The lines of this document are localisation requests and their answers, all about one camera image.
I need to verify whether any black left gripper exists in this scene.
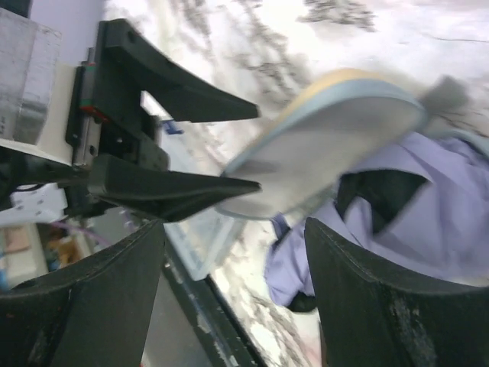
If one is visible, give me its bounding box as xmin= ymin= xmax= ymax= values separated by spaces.
xmin=1 ymin=18 xmax=261 ymax=222

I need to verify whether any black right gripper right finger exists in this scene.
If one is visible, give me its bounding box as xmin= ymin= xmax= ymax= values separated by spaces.
xmin=305 ymin=218 xmax=488 ymax=366

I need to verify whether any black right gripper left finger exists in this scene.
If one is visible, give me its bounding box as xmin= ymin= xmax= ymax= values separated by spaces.
xmin=1 ymin=221 xmax=165 ymax=367

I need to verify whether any lilac umbrella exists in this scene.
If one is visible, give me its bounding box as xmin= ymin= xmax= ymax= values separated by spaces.
xmin=264 ymin=129 xmax=489 ymax=313

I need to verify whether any beige umbrella case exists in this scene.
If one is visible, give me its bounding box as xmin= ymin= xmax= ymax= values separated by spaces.
xmin=218 ymin=69 xmax=468 ymax=220

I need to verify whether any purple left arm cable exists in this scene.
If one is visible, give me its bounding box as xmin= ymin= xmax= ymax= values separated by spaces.
xmin=49 ymin=219 xmax=115 ymax=249

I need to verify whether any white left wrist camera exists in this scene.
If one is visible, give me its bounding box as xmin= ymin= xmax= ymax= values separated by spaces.
xmin=1 ymin=183 xmax=68 ymax=227

